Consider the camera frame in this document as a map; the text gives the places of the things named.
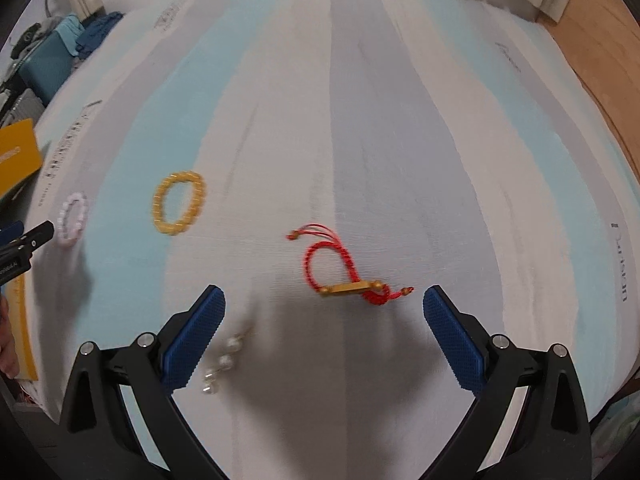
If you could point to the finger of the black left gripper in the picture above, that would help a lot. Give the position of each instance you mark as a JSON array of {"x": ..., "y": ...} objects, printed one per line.
[{"x": 18, "y": 245}]

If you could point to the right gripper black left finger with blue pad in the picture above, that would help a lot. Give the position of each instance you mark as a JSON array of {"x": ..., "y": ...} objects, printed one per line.
[{"x": 98, "y": 439}]

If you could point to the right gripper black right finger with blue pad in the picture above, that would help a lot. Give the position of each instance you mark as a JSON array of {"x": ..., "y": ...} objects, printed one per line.
[{"x": 551, "y": 437}]

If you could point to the pearl earrings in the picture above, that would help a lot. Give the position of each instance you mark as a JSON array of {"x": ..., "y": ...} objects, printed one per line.
[{"x": 225, "y": 361}]

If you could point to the red cord bracelet gold bar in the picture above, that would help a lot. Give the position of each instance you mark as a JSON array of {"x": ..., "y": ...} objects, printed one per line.
[{"x": 373, "y": 292}]

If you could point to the person's left hand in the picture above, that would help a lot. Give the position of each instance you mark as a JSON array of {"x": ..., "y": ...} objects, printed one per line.
[{"x": 9, "y": 364}]

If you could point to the yellow box lid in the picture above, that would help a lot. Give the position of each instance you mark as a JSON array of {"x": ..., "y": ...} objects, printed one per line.
[{"x": 20, "y": 156}]

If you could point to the teal suitcase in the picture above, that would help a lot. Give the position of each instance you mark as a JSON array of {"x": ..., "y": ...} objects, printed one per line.
[{"x": 50, "y": 57}]

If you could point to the blue clothes pile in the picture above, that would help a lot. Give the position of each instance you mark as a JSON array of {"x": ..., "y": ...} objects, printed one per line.
[{"x": 95, "y": 33}]

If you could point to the striped bed sheet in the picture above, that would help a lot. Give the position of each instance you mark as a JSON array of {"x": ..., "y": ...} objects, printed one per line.
[{"x": 445, "y": 141}]

